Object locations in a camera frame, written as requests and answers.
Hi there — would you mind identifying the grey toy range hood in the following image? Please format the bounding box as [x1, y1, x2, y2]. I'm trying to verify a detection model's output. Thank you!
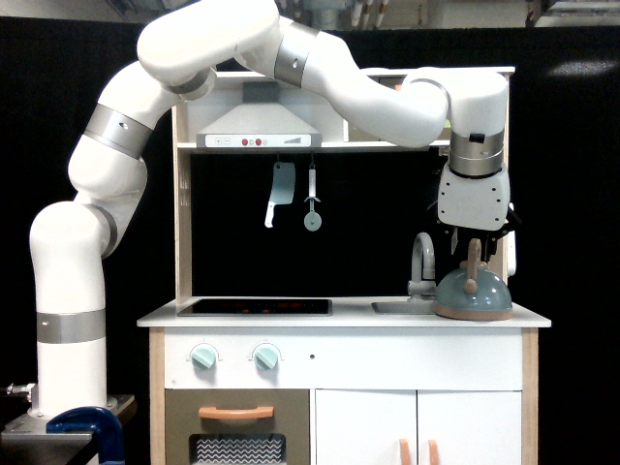
[196, 81, 323, 150]

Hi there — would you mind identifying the white cabinet door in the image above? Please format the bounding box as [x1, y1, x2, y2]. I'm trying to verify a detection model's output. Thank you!
[418, 391, 521, 464]
[315, 389, 417, 464]

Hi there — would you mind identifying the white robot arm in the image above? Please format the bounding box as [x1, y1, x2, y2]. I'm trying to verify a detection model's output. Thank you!
[29, 1, 510, 419]

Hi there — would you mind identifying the black toy stove top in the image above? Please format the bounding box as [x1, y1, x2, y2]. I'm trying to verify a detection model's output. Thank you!
[178, 297, 332, 317]

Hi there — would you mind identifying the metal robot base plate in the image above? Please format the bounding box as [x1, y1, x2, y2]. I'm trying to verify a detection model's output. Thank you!
[0, 393, 137, 442]

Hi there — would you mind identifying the toy cleaver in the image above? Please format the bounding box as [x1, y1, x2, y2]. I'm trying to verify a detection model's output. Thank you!
[264, 162, 295, 228]

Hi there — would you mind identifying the grey toy sink basin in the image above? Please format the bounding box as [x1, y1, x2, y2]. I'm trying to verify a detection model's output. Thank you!
[372, 300, 434, 315]

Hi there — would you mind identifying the mint stove knob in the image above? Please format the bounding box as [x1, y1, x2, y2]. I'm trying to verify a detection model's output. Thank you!
[190, 343, 219, 371]
[252, 343, 280, 371]

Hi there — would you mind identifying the toy microwave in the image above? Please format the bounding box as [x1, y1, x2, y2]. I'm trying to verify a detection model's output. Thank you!
[344, 69, 411, 145]

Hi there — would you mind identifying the toy oven door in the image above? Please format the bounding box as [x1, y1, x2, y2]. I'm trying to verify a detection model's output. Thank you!
[165, 388, 311, 464]

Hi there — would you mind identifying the grey-blue toy teapot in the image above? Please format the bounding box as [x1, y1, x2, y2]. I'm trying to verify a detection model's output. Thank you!
[433, 238, 512, 322]

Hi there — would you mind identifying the right white cabinet door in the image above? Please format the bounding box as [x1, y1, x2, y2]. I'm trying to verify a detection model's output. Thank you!
[418, 391, 521, 464]

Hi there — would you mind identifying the left white cabinet door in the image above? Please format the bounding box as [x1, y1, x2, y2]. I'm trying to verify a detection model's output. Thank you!
[315, 389, 417, 464]

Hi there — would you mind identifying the grey toy faucet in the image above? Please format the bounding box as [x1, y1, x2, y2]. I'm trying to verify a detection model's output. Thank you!
[408, 232, 437, 301]

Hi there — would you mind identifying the toy pizza cutter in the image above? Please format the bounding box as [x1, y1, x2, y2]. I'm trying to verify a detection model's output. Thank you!
[304, 164, 322, 232]

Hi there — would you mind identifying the wooden toy kitchen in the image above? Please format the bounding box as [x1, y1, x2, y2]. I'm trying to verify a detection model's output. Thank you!
[137, 67, 552, 465]

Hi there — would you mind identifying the left mint stove knob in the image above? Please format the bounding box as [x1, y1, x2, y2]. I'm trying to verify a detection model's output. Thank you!
[190, 343, 219, 371]

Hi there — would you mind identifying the orange oven handle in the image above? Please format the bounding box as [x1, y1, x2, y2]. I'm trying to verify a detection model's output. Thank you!
[199, 406, 274, 420]

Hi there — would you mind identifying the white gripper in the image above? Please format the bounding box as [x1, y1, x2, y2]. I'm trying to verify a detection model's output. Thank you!
[437, 164, 522, 257]

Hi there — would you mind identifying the blue clamp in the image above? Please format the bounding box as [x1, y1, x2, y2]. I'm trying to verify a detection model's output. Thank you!
[46, 407, 125, 465]

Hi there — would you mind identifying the right mint stove knob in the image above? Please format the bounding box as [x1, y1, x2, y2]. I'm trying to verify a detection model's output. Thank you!
[252, 343, 280, 371]

